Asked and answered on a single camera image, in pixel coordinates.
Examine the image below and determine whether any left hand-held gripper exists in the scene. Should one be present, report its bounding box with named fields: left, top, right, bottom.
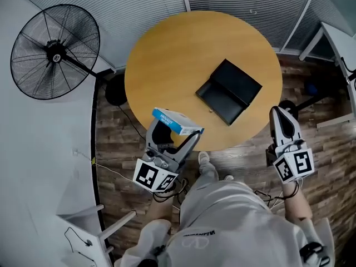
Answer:
left=132, top=118, right=201, bottom=192

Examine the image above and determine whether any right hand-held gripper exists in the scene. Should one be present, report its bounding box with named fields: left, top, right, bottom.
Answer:
left=266, top=106, right=315, bottom=184

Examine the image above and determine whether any blue white packet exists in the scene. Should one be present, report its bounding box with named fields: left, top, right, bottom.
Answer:
left=152, top=107, right=205, bottom=136

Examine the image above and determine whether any black drawer box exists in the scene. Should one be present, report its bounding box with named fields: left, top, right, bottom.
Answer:
left=195, top=58, right=263, bottom=127

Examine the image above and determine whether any person's right forearm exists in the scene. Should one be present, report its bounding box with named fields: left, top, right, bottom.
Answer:
left=283, top=181, right=314, bottom=222

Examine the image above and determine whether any person's left forearm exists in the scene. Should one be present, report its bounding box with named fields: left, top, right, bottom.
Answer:
left=143, top=196, right=175, bottom=225

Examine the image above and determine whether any black electric scooter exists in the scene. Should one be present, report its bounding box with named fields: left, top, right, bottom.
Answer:
left=279, top=57, right=356, bottom=122

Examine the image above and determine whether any person's left leg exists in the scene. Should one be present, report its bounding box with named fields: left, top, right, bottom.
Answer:
left=199, top=160, right=220, bottom=190

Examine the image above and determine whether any person's white shirt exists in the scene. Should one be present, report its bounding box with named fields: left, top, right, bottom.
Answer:
left=113, top=180, right=336, bottom=267

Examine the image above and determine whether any black standing fan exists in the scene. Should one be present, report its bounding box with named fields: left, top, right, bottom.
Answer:
left=10, top=4, right=128, bottom=107

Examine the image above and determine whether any black fan power cable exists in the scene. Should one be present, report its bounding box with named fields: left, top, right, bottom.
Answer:
left=118, top=106, right=147, bottom=142

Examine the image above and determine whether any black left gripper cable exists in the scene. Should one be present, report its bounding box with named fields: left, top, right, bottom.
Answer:
left=152, top=178, right=191, bottom=204

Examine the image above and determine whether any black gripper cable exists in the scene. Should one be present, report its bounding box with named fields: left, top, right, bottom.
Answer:
left=254, top=181, right=300, bottom=214
left=152, top=178, right=191, bottom=204

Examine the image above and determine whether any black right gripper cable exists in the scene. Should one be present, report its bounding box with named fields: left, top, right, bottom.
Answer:
left=254, top=181, right=300, bottom=214

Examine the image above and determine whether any black harness strap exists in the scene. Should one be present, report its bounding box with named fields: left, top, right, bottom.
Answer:
left=299, top=242, right=330, bottom=267
left=139, top=245, right=167, bottom=267

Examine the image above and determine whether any black desk cable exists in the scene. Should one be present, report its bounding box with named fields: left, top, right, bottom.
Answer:
left=64, top=226, right=92, bottom=253

